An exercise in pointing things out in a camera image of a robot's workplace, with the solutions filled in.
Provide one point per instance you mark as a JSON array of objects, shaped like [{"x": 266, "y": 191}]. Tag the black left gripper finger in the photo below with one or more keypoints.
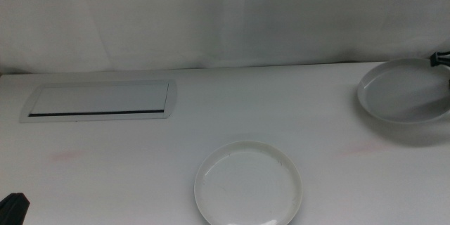
[{"x": 14, "y": 211}]

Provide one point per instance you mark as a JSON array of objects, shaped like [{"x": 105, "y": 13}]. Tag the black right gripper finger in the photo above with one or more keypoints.
[{"x": 441, "y": 59}]

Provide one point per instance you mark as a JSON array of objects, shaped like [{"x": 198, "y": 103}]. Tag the grey shallow bowl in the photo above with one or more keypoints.
[{"x": 400, "y": 95}]

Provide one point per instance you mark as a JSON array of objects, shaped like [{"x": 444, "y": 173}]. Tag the white backdrop curtain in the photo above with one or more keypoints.
[{"x": 225, "y": 17}]

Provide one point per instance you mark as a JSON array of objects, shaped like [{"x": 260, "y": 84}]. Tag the cream white shallow bowl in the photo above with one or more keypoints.
[{"x": 247, "y": 186}]

